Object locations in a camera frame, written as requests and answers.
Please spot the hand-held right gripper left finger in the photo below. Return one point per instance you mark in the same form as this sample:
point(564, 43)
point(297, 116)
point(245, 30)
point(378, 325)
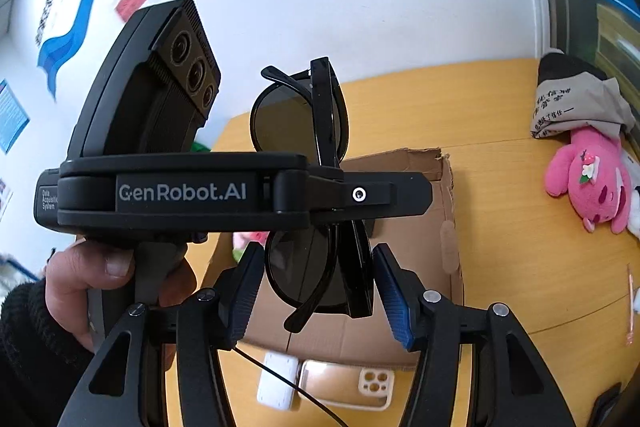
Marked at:
point(240, 302)

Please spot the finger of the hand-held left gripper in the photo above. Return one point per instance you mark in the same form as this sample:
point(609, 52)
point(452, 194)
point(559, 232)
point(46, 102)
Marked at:
point(390, 194)

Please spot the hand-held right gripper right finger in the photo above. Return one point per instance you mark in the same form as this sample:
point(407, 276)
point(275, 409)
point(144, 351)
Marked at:
point(395, 302)

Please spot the black sunglasses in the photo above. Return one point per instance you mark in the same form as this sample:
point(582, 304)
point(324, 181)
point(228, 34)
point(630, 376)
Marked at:
point(300, 277)

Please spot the printed cardboard box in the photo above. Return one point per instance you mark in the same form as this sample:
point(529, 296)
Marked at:
point(320, 342)

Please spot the person's left forearm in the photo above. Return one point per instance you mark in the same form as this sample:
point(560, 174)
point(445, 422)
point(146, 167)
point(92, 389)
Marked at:
point(30, 347)

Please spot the person's left hand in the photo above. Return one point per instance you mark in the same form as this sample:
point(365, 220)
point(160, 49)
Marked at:
point(75, 272)

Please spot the teal and pink plush toy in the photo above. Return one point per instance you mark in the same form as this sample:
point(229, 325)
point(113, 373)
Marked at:
point(247, 241)

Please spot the white power bank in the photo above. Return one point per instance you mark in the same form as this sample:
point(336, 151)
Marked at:
point(277, 382)

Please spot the cream phone case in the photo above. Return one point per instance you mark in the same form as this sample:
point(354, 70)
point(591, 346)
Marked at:
point(325, 387)

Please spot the beige printed cloth bag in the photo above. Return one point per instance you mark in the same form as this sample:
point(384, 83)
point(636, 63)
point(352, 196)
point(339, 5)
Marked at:
point(575, 107)

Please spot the thin pink stick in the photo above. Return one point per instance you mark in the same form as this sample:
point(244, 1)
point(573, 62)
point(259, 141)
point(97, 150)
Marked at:
point(631, 307)

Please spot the blue wave wall decal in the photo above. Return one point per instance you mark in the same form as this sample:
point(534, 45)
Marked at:
point(75, 27)

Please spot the blue wall poster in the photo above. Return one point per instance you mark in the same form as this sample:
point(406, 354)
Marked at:
point(11, 117)

